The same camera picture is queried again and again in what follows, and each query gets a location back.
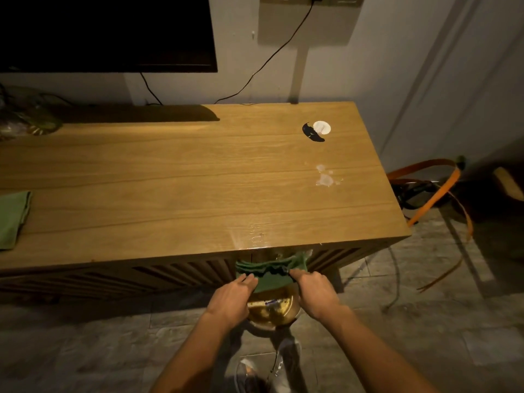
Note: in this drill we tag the person's right hand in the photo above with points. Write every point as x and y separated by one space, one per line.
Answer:
317 294

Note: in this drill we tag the person's left hand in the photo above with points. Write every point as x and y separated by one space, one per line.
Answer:
231 300

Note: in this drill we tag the dark green cloth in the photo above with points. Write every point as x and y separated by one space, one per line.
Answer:
270 275

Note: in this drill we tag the light green cloth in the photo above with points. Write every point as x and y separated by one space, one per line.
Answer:
12 218

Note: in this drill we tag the person's right forearm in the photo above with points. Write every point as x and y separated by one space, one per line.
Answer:
376 360

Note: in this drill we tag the person's left forearm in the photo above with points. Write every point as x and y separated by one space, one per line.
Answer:
188 360

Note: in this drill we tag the person's left white shoe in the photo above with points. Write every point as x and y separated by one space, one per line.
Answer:
247 378

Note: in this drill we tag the clear round bin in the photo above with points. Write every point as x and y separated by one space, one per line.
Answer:
274 313

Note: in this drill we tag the wooden table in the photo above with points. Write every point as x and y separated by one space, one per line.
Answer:
163 180

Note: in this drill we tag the black curved patch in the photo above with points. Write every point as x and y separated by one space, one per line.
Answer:
310 133

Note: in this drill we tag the white round disc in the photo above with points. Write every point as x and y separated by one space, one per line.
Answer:
322 127

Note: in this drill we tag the tan wooden object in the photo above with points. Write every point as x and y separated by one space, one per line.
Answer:
509 184

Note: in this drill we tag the green drinking glass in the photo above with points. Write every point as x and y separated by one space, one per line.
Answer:
41 118

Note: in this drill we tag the black television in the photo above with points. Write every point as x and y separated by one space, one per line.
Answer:
102 32

